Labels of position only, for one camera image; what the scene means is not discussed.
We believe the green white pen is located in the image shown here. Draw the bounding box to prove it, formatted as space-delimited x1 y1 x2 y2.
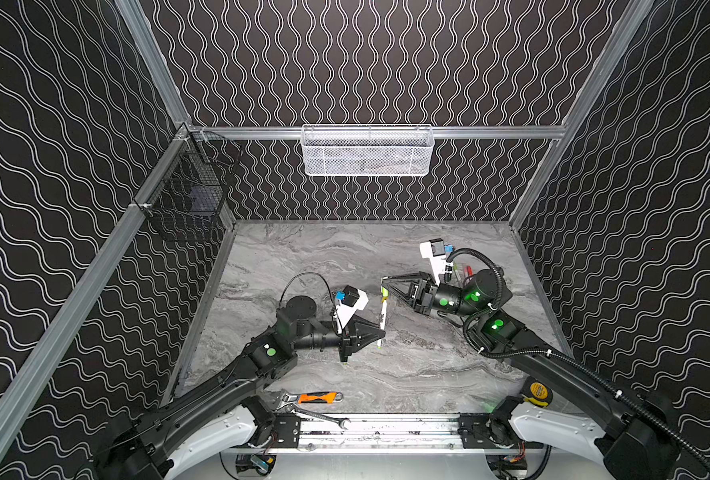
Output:
379 296 389 331

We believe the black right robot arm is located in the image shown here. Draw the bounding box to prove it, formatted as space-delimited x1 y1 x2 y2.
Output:
381 239 710 479

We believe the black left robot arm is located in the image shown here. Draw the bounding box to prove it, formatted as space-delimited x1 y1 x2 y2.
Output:
88 295 385 479

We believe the steel combination spanner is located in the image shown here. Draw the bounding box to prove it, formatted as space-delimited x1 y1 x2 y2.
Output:
277 404 349 430

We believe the yellow black tape measure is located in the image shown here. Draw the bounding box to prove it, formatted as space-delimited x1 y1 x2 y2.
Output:
520 378 553 408

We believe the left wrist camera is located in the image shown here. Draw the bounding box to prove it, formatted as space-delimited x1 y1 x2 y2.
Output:
333 285 368 334

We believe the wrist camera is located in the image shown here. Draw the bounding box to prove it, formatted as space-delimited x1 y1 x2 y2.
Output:
333 285 368 334
419 239 454 284

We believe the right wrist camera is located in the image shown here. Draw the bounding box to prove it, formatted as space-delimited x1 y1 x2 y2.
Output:
419 239 454 284

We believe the orange handled adjustable wrench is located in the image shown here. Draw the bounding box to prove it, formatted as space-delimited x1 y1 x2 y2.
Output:
266 390 344 412

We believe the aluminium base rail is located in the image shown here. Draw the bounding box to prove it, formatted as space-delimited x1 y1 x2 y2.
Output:
132 412 623 454

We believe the white wire mesh basket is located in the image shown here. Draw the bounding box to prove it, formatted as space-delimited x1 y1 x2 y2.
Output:
300 124 435 177

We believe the black wire mesh basket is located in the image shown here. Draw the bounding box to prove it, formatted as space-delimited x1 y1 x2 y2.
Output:
131 122 233 245

